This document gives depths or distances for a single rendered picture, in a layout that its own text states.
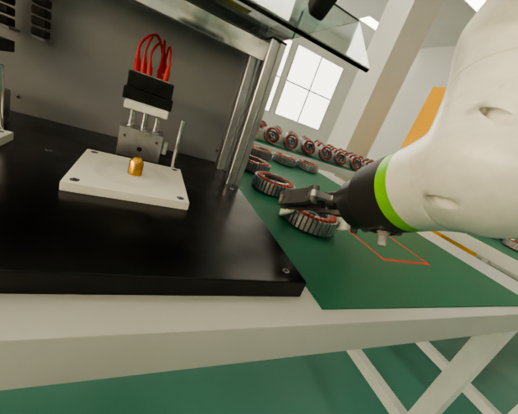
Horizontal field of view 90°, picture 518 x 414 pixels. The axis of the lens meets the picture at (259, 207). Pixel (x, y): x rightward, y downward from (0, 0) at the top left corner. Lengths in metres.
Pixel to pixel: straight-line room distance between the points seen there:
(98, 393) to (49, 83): 0.87
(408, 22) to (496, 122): 4.31
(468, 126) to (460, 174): 0.03
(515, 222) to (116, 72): 0.65
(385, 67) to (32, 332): 4.29
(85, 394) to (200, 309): 0.85
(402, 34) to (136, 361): 4.42
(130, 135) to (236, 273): 0.36
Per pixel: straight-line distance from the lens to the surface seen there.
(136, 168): 0.43
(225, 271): 0.28
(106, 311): 0.25
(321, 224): 0.50
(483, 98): 0.25
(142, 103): 0.45
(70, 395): 1.10
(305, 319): 0.31
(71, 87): 0.68
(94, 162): 0.46
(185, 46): 0.67
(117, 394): 1.09
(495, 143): 0.22
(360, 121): 4.21
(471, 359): 1.01
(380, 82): 4.31
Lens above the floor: 0.93
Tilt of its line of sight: 19 degrees down
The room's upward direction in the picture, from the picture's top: 21 degrees clockwise
